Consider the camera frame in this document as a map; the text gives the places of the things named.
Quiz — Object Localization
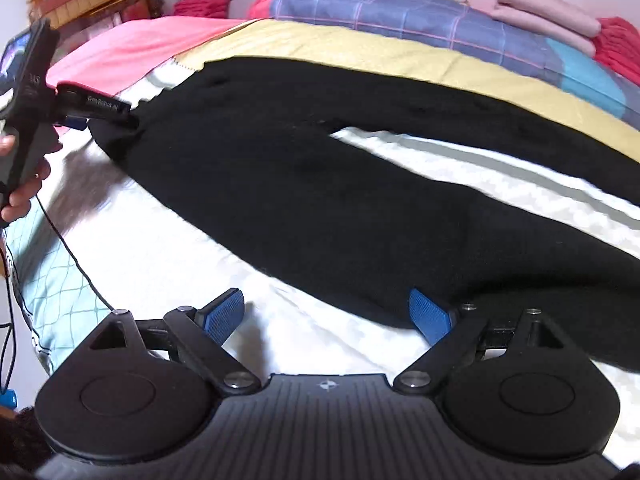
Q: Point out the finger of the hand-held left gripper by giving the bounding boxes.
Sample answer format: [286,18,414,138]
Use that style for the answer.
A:
[117,102,142,131]

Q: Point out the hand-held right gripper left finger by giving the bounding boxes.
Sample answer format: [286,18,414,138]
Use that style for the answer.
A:
[89,288,262,395]

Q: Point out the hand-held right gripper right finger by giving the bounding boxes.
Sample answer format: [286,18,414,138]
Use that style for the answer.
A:
[392,287,571,396]

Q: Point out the black pants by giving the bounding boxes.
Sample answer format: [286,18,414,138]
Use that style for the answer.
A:
[87,56,640,386]

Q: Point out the person's left hand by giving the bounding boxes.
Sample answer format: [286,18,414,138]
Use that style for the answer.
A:
[0,135,52,231]

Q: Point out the red ruffled cloth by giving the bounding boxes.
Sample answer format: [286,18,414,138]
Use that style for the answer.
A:
[594,16,640,87]
[172,0,234,20]

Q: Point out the teal checked sheet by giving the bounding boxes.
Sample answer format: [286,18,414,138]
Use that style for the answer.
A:
[6,200,112,377]

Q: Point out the dark fuzzy cloth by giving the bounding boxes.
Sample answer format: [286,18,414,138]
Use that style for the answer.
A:
[0,404,53,480]

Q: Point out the yellow patterned bed cover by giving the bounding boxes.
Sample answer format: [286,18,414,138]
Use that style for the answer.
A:
[10,19,640,461]

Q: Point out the blue plaid quilt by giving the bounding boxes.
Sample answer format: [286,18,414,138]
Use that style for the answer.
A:
[247,0,640,131]

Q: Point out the folded pink blanket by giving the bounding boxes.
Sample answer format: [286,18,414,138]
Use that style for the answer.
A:
[467,0,601,58]

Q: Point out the black cable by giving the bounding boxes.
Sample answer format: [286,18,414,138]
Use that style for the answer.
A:
[35,192,116,313]
[0,237,22,396]

